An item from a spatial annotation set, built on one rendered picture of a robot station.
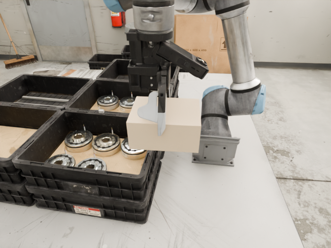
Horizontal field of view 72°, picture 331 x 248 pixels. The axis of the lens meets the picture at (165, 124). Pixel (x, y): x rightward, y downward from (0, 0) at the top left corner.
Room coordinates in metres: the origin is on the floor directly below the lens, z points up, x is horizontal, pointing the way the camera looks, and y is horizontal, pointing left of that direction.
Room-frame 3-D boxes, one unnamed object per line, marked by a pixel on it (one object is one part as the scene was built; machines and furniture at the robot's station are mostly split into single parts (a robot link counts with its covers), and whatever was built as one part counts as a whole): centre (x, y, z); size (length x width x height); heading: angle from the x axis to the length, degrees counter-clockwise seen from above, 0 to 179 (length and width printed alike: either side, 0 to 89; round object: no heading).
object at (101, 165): (0.52, 0.24, 0.86); 0.10 x 0.10 x 0.01
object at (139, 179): (0.60, 0.23, 0.92); 0.40 x 0.30 x 0.02; 81
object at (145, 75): (0.46, 0.03, 1.24); 0.09 x 0.08 x 0.12; 85
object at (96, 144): (0.66, 0.22, 0.86); 0.10 x 0.10 x 0.01
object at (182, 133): (0.46, 0.00, 1.08); 0.16 x 0.12 x 0.07; 85
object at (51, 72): (1.67, 0.93, 0.71); 0.22 x 0.19 x 0.01; 85
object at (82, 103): (0.89, 0.18, 0.87); 0.40 x 0.30 x 0.11; 81
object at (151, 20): (0.46, 0.02, 1.32); 0.08 x 0.08 x 0.05
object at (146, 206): (0.60, 0.23, 0.76); 0.40 x 0.30 x 0.12; 81
